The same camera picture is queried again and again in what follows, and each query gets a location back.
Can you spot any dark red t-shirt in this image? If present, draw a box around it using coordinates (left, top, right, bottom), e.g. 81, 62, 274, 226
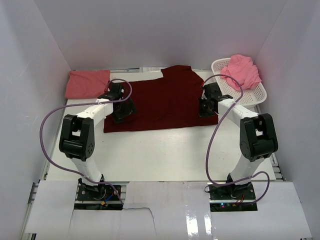
103, 65, 218, 133

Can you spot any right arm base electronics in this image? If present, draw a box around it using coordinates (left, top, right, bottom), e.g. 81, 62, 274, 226
204, 183, 258, 213

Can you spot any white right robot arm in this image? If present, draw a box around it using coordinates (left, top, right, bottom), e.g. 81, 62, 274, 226
198, 82, 279, 200

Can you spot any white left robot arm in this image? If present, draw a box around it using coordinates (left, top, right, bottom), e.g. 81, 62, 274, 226
59, 82, 137, 200

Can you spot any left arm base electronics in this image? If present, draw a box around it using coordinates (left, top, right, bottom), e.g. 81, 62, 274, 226
74, 178, 126, 211

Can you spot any white plastic basket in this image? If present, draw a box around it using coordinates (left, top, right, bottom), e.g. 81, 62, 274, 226
211, 57, 268, 109

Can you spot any folded salmon t-shirt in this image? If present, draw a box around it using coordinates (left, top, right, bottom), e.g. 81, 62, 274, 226
64, 69, 111, 99

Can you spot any crumpled pink t-shirt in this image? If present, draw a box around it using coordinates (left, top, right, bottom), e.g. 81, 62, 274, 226
220, 54, 262, 90

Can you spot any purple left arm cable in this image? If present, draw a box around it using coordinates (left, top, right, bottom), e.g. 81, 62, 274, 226
39, 78, 133, 204

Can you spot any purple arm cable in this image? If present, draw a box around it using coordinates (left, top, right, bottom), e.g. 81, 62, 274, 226
39, 78, 133, 204
201, 74, 271, 207

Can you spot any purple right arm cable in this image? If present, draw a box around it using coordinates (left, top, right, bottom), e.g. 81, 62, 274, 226
201, 74, 271, 207

